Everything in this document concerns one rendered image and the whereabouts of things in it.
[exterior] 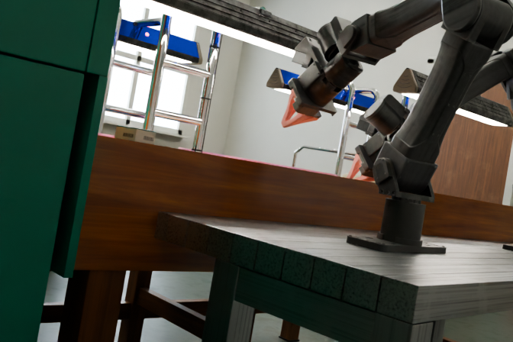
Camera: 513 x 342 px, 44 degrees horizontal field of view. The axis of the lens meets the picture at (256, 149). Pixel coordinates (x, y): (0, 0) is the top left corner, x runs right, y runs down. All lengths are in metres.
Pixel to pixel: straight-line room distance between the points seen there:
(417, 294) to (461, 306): 0.11
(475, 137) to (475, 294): 5.57
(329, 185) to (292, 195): 0.10
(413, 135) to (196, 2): 0.56
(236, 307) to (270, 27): 0.79
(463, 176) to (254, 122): 2.90
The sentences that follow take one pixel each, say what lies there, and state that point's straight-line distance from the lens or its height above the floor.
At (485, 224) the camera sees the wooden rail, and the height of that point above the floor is 0.71.
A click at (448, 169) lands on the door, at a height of 1.01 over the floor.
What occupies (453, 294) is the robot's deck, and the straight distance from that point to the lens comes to 0.75.
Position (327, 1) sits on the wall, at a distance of 7.73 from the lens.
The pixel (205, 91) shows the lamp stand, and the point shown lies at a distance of 1.58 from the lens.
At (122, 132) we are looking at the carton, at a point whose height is 0.78.
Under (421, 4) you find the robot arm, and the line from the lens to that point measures 1.06.
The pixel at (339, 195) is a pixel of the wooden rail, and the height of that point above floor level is 0.73.
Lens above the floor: 0.76
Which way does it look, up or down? 1 degrees up
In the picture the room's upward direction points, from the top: 10 degrees clockwise
